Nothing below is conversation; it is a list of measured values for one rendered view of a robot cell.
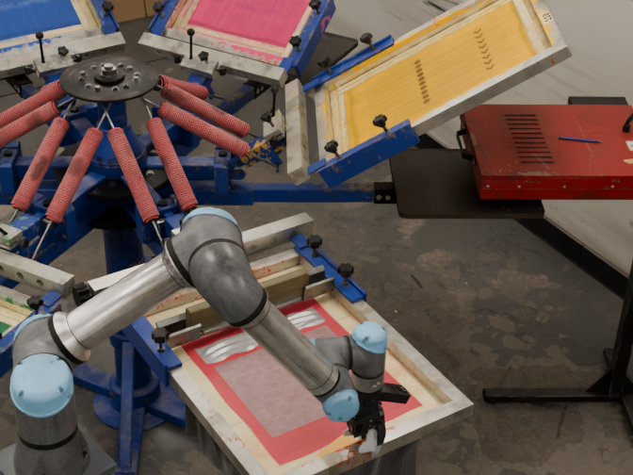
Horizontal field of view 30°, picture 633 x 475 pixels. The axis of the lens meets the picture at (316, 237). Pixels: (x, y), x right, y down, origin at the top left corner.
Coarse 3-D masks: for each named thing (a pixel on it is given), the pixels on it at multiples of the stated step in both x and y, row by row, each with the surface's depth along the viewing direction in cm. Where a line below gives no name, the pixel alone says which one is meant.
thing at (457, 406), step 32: (288, 256) 336; (384, 320) 313; (416, 352) 302; (192, 384) 290; (448, 384) 293; (416, 416) 283; (448, 416) 284; (224, 448) 275; (352, 448) 273; (384, 448) 276
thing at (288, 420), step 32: (192, 352) 306; (256, 352) 306; (224, 384) 296; (256, 384) 296; (288, 384) 296; (256, 416) 286; (288, 416) 287; (320, 416) 287; (288, 448) 278; (320, 448) 278
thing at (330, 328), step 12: (312, 300) 325; (288, 312) 321; (324, 312) 321; (324, 324) 317; (336, 324) 317; (312, 336) 312; (324, 336) 312; (384, 372) 301; (384, 408) 290; (396, 408) 290; (408, 408) 290
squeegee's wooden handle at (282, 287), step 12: (288, 276) 316; (300, 276) 317; (276, 288) 315; (288, 288) 317; (300, 288) 320; (276, 300) 317; (192, 312) 303; (204, 312) 305; (216, 312) 307; (192, 324) 305; (204, 324) 307
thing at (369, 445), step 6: (372, 432) 269; (366, 438) 269; (372, 438) 269; (366, 444) 269; (372, 444) 270; (360, 450) 269; (366, 450) 270; (372, 450) 271; (378, 450) 272; (372, 456) 274
